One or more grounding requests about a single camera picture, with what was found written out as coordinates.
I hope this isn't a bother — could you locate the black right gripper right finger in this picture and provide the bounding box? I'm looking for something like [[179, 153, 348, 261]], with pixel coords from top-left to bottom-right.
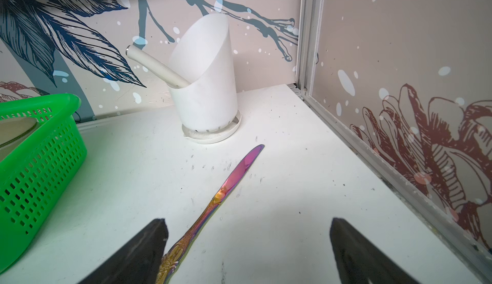
[[329, 217, 418, 284]]

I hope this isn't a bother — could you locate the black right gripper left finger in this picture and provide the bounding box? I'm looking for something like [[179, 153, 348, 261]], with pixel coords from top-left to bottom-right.
[[81, 219, 169, 283]]

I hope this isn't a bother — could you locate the yellow-green tea canister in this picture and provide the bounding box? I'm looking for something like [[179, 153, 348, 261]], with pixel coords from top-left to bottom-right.
[[0, 117, 40, 161]]

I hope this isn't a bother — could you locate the green plastic basket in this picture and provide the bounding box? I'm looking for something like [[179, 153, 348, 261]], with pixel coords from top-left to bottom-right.
[[1, 94, 87, 271]]

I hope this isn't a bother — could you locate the white utensil holder cup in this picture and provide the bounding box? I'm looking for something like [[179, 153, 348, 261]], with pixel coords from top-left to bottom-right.
[[167, 14, 242, 144]]

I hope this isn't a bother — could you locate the white utensil handle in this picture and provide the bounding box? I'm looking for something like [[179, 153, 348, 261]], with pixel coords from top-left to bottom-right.
[[126, 45, 190, 89]]

